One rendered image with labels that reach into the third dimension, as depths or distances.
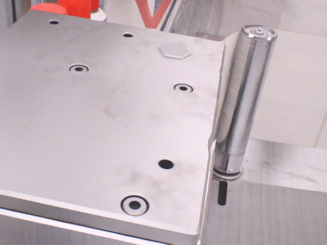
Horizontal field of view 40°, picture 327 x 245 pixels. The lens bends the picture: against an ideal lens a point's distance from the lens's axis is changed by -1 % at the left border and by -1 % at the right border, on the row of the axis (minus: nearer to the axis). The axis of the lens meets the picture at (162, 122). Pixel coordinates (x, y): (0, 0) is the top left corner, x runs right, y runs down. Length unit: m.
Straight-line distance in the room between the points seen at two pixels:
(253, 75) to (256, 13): 0.76
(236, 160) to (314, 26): 0.23
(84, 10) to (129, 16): 0.22
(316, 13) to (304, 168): 0.21
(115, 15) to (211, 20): 0.50
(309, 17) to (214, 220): 0.32
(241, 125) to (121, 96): 0.34
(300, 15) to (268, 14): 0.58
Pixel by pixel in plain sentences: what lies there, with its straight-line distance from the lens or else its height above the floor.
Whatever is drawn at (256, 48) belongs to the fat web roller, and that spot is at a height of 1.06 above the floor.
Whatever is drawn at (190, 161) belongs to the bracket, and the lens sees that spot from 0.16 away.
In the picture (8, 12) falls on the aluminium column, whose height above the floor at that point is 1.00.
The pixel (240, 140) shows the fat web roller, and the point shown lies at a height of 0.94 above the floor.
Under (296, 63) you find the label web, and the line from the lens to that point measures 0.52.
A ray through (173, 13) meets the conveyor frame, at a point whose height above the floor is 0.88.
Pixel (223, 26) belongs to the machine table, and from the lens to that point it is 1.10.
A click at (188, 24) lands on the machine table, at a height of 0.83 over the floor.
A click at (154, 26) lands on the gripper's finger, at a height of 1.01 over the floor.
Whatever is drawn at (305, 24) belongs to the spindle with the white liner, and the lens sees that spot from 0.67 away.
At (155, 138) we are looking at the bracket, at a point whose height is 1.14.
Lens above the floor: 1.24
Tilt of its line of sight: 35 degrees down
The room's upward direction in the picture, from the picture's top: 8 degrees clockwise
